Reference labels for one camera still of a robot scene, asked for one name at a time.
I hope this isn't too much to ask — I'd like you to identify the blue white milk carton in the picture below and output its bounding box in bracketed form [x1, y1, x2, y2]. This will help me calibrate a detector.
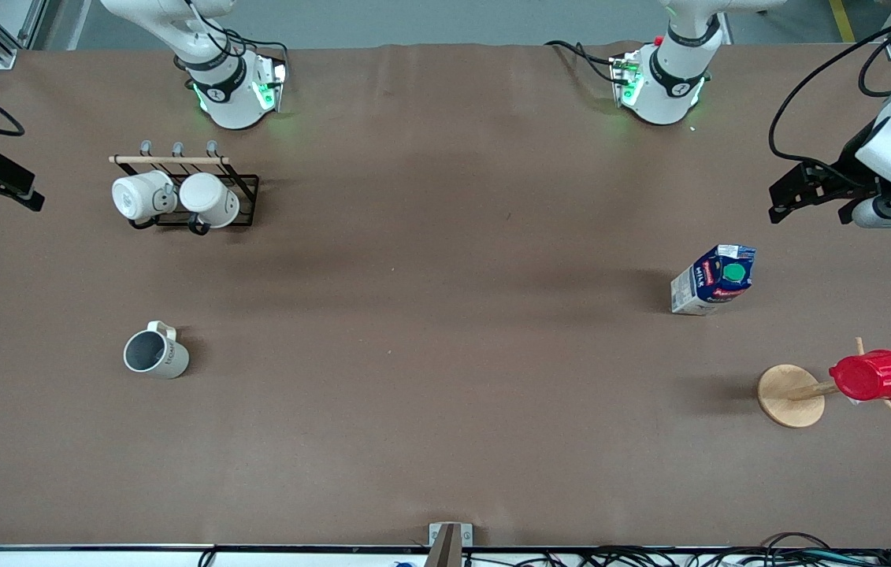
[670, 244, 758, 317]

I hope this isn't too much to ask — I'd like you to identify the grey mug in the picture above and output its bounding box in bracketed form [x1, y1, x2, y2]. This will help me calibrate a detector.
[123, 321, 191, 380]

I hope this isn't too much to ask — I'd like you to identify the red plastic cup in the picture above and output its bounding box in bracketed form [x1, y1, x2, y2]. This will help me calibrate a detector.
[829, 350, 891, 402]

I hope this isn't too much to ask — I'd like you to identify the white mug with dark print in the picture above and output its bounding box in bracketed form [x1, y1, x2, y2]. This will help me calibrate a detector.
[112, 170, 178, 223]

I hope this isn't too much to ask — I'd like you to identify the plain white mug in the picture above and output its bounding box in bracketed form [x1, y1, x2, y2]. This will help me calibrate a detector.
[179, 172, 241, 230]

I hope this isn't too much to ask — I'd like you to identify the wooden mug tree stand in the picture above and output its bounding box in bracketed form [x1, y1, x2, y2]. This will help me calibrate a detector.
[757, 337, 891, 429]

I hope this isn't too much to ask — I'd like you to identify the brown table cover sheet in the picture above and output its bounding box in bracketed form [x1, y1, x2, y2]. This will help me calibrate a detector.
[0, 42, 891, 550]

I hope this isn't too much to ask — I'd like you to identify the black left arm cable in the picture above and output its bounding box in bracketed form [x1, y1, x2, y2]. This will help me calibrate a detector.
[768, 17, 891, 188]

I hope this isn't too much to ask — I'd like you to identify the black wire mug rack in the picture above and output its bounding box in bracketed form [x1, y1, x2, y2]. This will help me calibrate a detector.
[109, 140, 261, 235]

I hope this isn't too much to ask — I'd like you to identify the black left base cable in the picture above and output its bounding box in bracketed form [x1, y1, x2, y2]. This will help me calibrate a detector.
[545, 39, 621, 84]

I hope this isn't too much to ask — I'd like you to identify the black base cable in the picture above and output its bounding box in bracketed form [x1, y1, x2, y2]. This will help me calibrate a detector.
[177, 0, 291, 80]
[545, 39, 621, 84]

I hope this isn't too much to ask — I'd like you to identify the black right base cable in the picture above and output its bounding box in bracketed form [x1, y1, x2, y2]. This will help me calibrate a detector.
[177, 0, 291, 80]

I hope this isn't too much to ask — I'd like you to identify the black cable bundle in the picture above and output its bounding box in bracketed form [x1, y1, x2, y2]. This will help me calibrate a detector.
[461, 532, 891, 567]

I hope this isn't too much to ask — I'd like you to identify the grey metal bracket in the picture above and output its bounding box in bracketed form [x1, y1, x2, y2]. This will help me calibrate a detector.
[429, 522, 473, 547]

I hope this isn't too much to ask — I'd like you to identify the brown camera post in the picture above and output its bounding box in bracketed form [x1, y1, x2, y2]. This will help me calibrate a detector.
[425, 524, 463, 567]

